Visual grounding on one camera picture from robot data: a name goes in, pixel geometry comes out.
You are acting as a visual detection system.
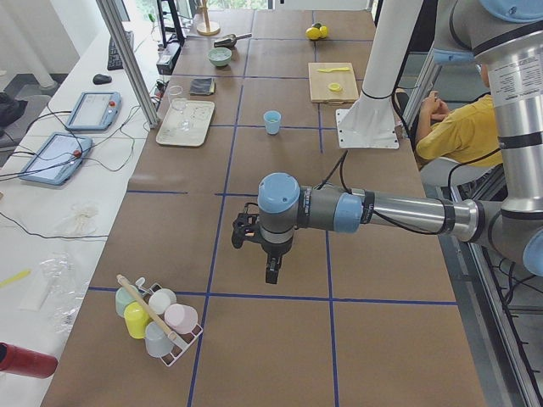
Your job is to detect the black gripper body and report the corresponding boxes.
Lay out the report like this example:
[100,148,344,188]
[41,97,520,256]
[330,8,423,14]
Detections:
[260,231,294,267]

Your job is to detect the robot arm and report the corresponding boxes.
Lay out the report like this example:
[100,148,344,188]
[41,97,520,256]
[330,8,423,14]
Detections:
[232,1,542,283]

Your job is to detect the pink cup in rack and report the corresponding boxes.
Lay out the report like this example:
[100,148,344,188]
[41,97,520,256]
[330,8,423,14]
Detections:
[164,304,199,334]

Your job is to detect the light blue cup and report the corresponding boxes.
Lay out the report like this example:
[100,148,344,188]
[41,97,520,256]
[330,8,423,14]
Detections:
[263,110,282,135]

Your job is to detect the grey cup in rack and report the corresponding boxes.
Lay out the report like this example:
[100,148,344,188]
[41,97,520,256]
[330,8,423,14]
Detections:
[144,321,173,358]

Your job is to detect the yellow cup in rack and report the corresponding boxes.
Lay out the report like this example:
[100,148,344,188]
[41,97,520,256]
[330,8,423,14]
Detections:
[124,301,151,339]

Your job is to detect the green cup in rack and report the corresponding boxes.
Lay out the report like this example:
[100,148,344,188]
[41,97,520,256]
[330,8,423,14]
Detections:
[115,287,135,318]

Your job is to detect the lemon slice on board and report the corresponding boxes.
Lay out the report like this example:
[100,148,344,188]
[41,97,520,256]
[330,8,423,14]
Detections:
[327,82,343,92]

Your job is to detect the whole yellow lemon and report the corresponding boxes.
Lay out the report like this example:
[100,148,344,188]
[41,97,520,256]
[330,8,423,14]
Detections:
[319,25,328,38]

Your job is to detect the cream bear tray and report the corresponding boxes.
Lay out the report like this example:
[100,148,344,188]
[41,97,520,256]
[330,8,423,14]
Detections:
[156,99,215,148]

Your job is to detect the wooden cutting board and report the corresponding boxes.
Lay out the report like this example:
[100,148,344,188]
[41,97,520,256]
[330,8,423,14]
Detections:
[308,62,360,104]

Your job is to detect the clear wine glass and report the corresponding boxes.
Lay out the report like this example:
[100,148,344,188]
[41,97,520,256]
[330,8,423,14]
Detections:
[167,85,191,131]

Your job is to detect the grey folded cloth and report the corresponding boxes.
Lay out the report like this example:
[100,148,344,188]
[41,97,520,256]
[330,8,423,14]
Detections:
[189,77,216,96]

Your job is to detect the yellow plastic knife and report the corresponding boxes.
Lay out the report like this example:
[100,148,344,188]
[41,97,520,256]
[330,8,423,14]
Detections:
[316,66,350,73]

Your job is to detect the white gloves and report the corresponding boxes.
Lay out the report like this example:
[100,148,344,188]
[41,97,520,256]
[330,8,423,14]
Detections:
[62,202,99,237]

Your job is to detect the green bowl with ice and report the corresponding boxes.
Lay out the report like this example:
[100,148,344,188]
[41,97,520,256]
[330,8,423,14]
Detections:
[207,47,232,68]

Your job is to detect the metal ice scoop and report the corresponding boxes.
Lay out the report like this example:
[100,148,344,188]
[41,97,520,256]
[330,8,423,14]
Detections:
[213,33,252,48]

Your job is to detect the crumpled clear plastic bag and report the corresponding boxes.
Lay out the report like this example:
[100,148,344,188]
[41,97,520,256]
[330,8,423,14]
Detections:
[40,252,90,337]

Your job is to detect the far blue teach pendant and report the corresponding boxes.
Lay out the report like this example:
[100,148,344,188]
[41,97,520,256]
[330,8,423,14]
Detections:
[64,92,122,131]

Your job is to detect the blue teach pendant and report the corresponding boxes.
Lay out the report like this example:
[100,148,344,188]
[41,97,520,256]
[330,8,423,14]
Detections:
[64,92,122,131]
[19,132,93,186]

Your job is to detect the person in yellow shirt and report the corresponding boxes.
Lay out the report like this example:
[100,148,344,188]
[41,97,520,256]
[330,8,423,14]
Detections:
[414,91,502,169]

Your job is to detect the wooden mug tree stand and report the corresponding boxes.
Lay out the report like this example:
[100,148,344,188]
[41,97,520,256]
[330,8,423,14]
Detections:
[196,0,221,36]

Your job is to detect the near blue teach pendant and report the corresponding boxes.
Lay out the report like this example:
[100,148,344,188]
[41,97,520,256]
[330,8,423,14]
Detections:
[19,132,93,186]

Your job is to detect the black computer mouse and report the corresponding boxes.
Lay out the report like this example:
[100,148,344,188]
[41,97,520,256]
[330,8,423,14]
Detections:
[92,74,112,85]

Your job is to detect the black keyboard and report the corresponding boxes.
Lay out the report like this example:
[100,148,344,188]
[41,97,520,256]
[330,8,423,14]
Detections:
[107,31,134,71]

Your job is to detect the red bottle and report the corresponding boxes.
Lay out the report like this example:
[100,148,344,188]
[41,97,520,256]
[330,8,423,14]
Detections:
[1,343,58,378]

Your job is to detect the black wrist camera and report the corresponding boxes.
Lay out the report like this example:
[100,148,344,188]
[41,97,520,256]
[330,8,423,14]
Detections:
[231,202,260,249]

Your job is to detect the white wire cup rack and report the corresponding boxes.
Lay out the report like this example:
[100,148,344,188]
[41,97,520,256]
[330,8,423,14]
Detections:
[136,277,203,366]

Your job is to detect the wooden rack handle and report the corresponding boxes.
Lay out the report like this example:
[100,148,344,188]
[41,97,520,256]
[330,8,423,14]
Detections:
[116,274,178,342]

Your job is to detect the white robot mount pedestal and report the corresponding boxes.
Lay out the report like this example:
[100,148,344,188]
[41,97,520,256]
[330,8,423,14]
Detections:
[337,0,423,149]

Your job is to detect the aluminium frame post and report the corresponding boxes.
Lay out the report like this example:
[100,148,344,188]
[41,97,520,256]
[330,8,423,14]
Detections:
[96,0,160,129]

